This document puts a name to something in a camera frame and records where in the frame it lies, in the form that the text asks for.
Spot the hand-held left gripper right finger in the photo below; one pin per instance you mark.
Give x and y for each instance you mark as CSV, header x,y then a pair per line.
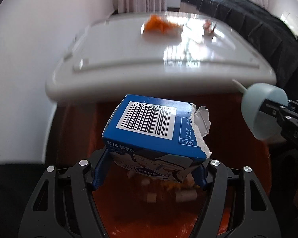
x,y
201,177

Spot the orange crumpled snack wrapper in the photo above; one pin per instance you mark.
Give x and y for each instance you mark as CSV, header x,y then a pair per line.
x,y
159,26

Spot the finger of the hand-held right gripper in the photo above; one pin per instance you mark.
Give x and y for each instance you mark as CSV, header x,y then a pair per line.
x,y
296,129
273,106

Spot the blue milk carton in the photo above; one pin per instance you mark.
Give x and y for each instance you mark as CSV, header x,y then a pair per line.
x,y
149,133

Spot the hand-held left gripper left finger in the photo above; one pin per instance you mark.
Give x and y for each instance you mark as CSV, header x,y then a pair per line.
x,y
100,171

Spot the small clear red wrapper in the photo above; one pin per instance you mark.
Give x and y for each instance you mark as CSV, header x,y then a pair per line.
x,y
209,26

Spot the white plastic storage lid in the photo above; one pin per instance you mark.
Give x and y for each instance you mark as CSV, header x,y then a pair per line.
x,y
129,57

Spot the light blue bowl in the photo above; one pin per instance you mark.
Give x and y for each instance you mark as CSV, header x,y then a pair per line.
x,y
253,101

